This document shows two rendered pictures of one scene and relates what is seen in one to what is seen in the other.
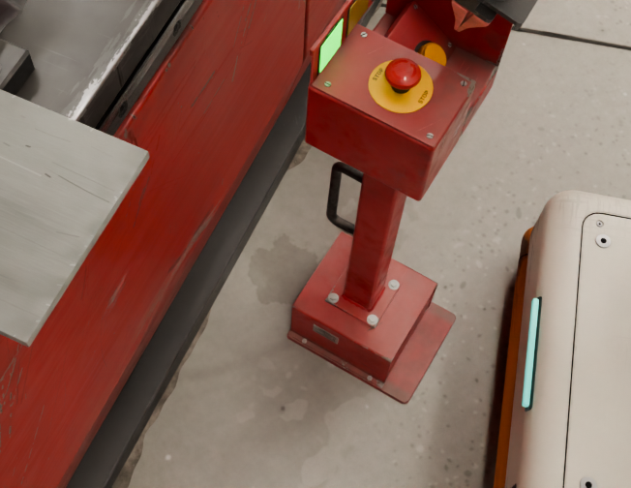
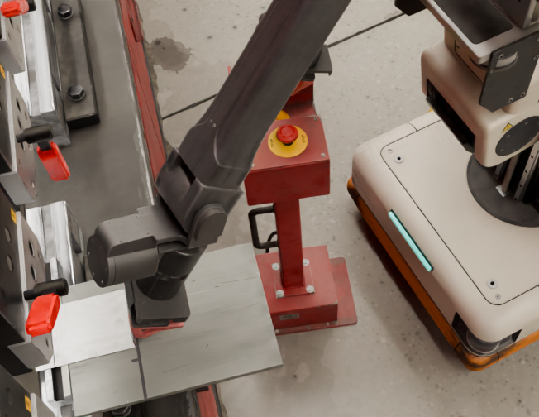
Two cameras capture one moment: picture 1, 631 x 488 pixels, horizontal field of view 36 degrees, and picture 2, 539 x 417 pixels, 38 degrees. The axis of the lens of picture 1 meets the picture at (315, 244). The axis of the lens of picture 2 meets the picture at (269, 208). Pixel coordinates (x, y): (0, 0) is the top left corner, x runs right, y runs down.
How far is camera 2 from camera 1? 45 cm
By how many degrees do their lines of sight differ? 14
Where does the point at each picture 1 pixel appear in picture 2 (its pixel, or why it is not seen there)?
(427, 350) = (344, 285)
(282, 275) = not seen: hidden behind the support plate
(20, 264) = (245, 333)
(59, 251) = (256, 314)
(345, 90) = (264, 161)
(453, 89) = (313, 125)
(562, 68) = not seen: hidden behind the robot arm
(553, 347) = (419, 229)
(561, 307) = (407, 206)
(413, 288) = (316, 256)
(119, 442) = not seen: outside the picture
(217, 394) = (253, 397)
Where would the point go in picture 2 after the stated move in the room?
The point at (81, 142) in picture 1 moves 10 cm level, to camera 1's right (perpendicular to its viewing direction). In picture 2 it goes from (217, 261) to (278, 223)
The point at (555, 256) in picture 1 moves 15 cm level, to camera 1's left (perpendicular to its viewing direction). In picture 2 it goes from (381, 184) to (333, 213)
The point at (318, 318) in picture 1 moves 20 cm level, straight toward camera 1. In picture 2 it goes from (280, 309) to (325, 374)
